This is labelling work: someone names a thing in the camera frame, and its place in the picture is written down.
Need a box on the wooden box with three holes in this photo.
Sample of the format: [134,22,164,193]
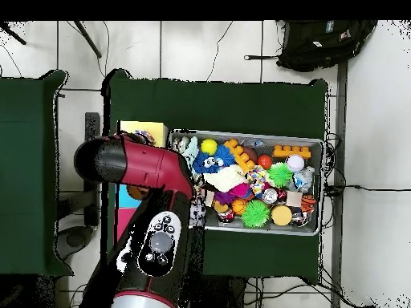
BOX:
[114,120,169,245]

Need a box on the black power cable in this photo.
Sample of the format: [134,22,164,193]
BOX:
[344,184,411,193]

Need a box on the yellow ball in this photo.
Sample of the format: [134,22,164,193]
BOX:
[200,138,218,156]

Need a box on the long orange toy block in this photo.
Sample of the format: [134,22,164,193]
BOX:
[223,138,257,174]

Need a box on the black backpack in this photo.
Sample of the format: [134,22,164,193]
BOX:
[242,20,379,73]

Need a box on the orange ball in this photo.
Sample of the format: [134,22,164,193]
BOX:
[257,154,274,170]

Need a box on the grey stand base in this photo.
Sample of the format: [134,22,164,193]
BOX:
[55,225,95,261]

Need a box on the green spiky ball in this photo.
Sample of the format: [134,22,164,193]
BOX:
[240,199,271,229]

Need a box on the blue spiky toy with eyes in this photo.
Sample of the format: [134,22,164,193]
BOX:
[192,144,237,175]

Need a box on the white baseball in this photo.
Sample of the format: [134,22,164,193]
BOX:
[286,154,305,173]

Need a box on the shallow clear mesh bin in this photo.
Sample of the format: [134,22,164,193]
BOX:
[168,128,325,237]

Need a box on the mint green knitted cloth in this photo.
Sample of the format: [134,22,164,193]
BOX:
[181,136,200,171]

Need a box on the polka dot cloth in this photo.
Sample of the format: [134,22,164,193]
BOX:
[132,129,157,145]

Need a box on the black tripod leg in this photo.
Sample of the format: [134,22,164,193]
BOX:
[74,20,103,59]
[0,22,27,46]

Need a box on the dark green tablecloth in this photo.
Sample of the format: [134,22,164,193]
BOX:
[0,69,75,278]
[100,68,329,279]

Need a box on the black upright panel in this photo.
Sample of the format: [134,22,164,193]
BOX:
[83,111,101,227]

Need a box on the cream knitted cloth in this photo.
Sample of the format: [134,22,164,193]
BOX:
[202,164,248,193]

